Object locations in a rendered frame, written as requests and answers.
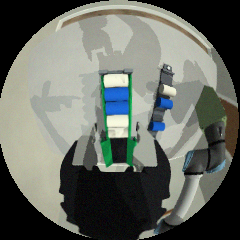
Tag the grey metal tab with hex screw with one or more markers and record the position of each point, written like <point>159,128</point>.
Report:
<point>167,67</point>

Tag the white plastic bar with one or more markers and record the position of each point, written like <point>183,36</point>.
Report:
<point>117,120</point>
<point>117,132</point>
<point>167,90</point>
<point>116,80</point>

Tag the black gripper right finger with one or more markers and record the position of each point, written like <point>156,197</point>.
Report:
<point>149,158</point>

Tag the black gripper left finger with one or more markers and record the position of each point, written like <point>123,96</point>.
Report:
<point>80,157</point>

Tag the blue plastic bar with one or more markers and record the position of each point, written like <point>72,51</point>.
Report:
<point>116,94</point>
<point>157,126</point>
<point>164,103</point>
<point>117,108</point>

